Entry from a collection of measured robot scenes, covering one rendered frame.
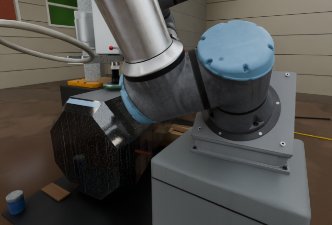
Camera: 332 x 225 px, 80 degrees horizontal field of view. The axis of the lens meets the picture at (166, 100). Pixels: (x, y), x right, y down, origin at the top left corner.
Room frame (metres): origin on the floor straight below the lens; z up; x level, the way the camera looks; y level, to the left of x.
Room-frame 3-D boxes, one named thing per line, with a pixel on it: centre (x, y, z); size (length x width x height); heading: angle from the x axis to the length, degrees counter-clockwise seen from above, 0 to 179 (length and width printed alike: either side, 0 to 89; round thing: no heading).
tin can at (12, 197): (1.20, 1.09, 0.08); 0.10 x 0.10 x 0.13
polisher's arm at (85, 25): (2.41, 0.68, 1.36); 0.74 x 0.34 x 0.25; 79
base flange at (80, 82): (2.45, 0.88, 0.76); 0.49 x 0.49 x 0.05; 62
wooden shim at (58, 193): (1.38, 0.91, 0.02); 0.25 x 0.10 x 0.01; 60
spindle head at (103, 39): (1.77, 0.41, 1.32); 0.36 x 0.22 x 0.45; 163
